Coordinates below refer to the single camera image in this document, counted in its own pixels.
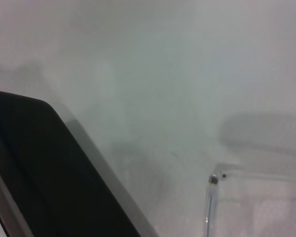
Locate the black glasses case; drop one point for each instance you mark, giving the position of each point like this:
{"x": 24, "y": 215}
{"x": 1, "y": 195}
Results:
{"x": 51, "y": 160}

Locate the clear transparent glasses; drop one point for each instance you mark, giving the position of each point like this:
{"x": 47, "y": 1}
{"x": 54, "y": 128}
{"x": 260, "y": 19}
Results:
{"x": 213, "y": 179}

